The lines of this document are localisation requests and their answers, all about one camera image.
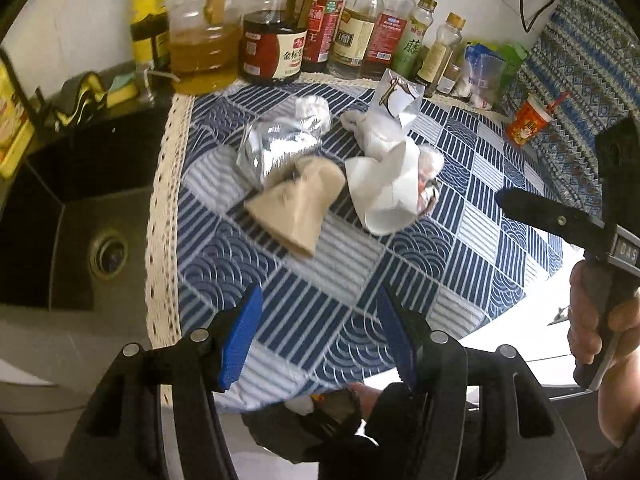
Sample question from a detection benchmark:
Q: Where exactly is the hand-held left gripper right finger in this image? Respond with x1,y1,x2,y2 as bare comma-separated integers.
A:
375,282,588,480

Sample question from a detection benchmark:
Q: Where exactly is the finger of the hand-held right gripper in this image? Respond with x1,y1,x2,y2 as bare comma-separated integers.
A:
497,187,604,251

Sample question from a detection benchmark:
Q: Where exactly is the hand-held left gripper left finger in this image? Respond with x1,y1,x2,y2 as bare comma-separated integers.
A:
55,284,264,480

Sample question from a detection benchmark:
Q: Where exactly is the black trash bin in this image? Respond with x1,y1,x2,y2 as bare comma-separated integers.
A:
240,382,381,466

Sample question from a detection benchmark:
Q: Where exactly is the pink wrapper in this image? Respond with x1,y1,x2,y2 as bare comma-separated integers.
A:
417,177,443,218

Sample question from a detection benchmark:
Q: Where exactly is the brown paper bag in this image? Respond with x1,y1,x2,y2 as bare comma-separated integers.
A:
244,156,347,260

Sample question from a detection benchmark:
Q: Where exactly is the white crushed paper cup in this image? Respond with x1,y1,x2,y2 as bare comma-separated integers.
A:
344,137,423,236

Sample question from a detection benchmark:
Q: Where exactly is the silver foil bag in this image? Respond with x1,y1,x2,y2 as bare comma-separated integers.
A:
235,120,323,191

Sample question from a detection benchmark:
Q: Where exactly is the person's right forearm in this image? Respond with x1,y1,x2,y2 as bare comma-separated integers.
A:
597,347,640,448

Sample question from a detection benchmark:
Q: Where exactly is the person's right hand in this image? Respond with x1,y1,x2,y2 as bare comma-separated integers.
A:
567,261,640,363

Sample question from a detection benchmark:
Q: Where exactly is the blue checked tablecloth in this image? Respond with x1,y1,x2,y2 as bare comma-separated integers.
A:
145,72,566,411

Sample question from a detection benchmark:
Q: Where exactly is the red cup with straw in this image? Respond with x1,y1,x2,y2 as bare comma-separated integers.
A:
504,91,571,148

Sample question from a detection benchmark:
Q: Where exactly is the dark cloth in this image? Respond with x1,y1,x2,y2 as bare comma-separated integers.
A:
300,432,421,480

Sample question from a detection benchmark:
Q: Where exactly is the clear blue printed bag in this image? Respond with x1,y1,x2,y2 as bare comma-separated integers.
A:
452,42,506,111

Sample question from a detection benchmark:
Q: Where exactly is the blue patterned cloth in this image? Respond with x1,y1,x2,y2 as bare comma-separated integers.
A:
500,0,640,211

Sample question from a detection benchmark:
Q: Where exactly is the green packet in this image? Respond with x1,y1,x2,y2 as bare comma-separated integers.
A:
492,44,531,86

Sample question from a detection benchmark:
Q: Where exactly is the small spice jar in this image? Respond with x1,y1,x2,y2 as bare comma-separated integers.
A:
436,62,463,96

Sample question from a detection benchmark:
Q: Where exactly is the metal sink drain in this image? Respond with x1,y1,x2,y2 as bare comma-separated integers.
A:
89,230,128,278

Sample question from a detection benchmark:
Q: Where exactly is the white crumpled plastic bag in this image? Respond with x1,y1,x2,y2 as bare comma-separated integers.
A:
341,109,408,161

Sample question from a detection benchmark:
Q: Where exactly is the small gold cap bottle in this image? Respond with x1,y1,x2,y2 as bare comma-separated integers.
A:
416,12,466,96

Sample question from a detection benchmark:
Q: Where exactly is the green label bottle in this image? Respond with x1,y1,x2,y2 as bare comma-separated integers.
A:
391,0,438,83

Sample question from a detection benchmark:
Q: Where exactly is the dark kitchen sink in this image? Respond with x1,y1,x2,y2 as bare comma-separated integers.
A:
0,105,173,311

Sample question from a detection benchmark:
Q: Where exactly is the red label clear bottle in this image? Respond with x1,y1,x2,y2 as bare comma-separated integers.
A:
361,0,417,81

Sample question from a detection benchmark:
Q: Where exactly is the white tissue ball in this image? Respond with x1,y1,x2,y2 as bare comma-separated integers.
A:
295,95,332,134

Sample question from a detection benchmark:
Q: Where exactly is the cream label clear bottle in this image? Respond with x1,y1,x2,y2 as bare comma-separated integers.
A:
327,0,390,80

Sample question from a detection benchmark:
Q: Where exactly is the yellow green sponge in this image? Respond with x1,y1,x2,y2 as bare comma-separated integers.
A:
102,72,138,108

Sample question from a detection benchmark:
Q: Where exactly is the red label dark bottle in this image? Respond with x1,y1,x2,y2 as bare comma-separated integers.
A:
301,0,347,73

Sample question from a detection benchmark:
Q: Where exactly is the black yellow cloth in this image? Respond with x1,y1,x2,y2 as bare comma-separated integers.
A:
50,71,108,126

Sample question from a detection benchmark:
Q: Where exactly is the black faucet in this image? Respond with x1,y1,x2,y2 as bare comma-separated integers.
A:
27,82,58,128

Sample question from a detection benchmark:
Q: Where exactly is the yellow box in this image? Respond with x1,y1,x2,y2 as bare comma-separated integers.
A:
0,50,36,178

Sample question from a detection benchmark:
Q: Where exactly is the green yellow bottle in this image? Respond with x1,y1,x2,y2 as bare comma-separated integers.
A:
129,0,171,73

